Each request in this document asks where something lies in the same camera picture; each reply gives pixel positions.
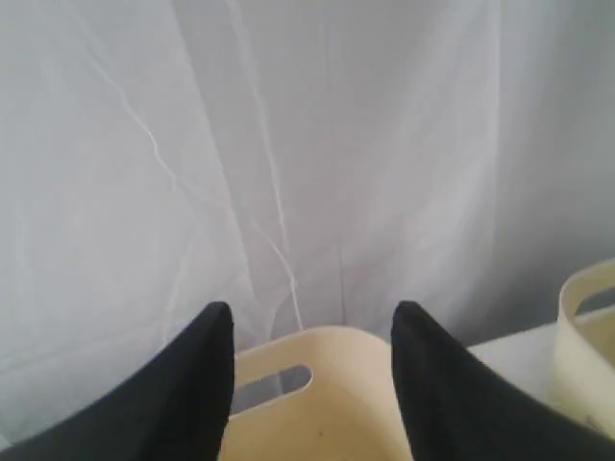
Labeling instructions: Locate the cream bin with circle mark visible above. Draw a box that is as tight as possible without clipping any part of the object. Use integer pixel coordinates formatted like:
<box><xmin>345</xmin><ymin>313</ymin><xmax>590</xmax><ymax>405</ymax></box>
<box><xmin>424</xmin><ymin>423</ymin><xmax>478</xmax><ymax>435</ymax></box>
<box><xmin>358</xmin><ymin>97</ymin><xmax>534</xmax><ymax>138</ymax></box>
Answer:
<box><xmin>219</xmin><ymin>326</ymin><xmax>412</xmax><ymax>460</ymax></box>

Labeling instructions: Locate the cream bin with triangle mark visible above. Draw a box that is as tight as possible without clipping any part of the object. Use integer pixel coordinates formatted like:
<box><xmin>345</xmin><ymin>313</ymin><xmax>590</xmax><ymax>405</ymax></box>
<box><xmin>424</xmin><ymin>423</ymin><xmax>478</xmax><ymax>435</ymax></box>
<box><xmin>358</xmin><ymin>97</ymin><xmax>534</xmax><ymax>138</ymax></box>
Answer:
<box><xmin>551</xmin><ymin>259</ymin><xmax>614</xmax><ymax>437</ymax></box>

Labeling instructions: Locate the white backdrop curtain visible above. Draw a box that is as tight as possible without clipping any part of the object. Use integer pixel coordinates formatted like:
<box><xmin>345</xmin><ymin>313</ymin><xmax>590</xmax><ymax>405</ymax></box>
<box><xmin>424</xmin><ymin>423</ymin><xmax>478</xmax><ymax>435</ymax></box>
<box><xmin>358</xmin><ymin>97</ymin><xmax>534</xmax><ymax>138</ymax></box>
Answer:
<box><xmin>1</xmin><ymin>1</ymin><xmax>614</xmax><ymax>442</ymax></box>

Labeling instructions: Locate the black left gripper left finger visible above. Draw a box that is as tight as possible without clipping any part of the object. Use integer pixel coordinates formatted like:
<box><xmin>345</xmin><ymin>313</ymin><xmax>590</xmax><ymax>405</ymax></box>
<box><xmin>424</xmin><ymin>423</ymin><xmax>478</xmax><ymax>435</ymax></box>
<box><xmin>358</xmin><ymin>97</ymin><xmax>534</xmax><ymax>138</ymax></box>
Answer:
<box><xmin>1</xmin><ymin>302</ymin><xmax>234</xmax><ymax>460</ymax></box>

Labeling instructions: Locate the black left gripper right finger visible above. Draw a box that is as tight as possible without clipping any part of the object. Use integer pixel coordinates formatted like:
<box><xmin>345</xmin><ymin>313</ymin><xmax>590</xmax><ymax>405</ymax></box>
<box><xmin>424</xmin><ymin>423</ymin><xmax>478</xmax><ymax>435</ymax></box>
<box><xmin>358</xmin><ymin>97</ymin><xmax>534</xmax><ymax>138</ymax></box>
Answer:
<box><xmin>390</xmin><ymin>301</ymin><xmax>614</xmax><ymax>460</ymax></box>

